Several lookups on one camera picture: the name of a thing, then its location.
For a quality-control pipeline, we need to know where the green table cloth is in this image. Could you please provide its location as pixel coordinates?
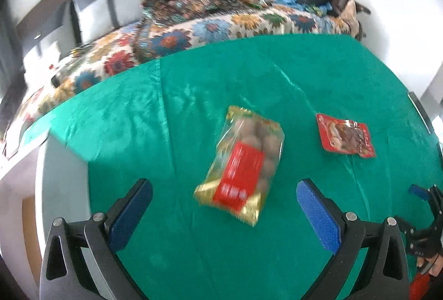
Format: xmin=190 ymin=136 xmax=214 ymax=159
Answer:
xmin=44 ymin=33 xmax=443 ymax=300

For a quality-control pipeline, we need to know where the dark patterned blanket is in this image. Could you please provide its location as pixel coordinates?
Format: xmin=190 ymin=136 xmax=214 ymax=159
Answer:
xmin=132 ymin=0 xmax=236 ymax=62

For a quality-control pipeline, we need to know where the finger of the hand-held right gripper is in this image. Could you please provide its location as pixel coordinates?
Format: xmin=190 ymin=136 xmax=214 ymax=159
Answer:
xmin=395 ymin=215 xmax=421 ymax=235
xmin=409 ymin=184 xmax=434 ymax=201

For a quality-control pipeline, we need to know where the white cardboard box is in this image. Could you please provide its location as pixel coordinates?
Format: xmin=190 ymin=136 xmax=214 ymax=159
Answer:
xmin=21 ymin=134 xmax=95 ymax=288

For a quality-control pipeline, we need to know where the red label meatball packet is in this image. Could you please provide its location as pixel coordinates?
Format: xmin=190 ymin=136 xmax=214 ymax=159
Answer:
xmin=193 ymin=105 xmax=286 ymax=227

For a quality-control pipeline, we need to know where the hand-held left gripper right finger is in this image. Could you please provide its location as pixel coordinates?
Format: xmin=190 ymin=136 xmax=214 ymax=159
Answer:
xmin=297 ymin=178 xmax=411 ymax=300

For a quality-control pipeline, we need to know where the person's right hand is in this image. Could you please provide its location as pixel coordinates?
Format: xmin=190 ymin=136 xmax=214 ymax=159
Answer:
xmin=416 ymin=253 xmax=443 ymax=287

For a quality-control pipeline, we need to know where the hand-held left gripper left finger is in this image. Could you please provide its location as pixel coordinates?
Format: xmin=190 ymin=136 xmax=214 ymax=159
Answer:
xmin=40 ymin=177 xmax=153 ymax=300

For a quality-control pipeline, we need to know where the red meat snack packet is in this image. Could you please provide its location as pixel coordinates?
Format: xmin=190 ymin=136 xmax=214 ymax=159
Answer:
xmin=315 ymin=112 xmax=377 ymax=159

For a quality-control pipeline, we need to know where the floral bedspread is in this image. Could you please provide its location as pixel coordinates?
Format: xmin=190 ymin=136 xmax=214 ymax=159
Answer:
xmin=3 ymin=0 xmax=354 ymax=157

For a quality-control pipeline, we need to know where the brown wooden chair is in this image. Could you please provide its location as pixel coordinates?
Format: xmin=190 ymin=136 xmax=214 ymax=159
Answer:
xmin=331 ymin=0 xmax=372 ymax=42

